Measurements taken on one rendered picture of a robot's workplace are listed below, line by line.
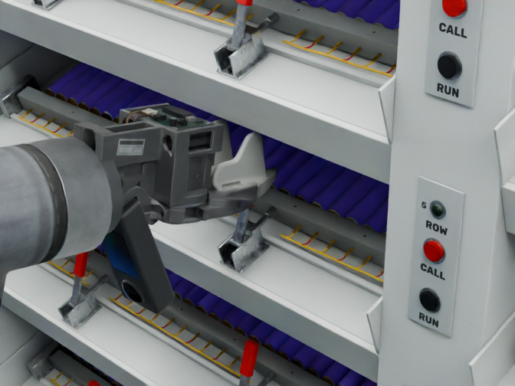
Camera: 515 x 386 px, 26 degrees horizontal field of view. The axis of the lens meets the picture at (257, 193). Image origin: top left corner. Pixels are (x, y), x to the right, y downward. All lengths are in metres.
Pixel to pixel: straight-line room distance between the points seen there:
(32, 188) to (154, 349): 0.47
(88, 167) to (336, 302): 0.26
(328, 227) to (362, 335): 0.12
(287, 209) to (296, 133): 0.14
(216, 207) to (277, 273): 0.12
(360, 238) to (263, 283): 0.10
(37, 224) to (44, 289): 0.56
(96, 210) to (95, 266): 0.49
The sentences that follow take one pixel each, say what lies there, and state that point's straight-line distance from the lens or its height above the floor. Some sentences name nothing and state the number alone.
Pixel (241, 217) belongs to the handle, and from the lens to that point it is 1.01.
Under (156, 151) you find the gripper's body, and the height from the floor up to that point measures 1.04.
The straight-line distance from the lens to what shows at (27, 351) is 1.50.
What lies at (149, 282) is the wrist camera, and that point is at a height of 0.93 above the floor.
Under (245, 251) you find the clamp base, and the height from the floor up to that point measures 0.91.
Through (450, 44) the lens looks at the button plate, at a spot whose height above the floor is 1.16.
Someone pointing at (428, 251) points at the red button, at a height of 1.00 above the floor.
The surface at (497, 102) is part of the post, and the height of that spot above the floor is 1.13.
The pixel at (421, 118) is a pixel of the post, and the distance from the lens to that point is 0.80.
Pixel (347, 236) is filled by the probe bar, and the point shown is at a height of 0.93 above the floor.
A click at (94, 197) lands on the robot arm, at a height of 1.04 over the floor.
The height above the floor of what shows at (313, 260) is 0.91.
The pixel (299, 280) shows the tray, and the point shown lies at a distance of 0.99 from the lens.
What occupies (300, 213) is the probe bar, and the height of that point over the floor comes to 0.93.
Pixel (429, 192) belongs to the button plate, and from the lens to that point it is 0.82.
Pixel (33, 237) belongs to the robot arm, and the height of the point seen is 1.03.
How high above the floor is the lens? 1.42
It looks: 27 degrees down
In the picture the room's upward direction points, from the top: straight up
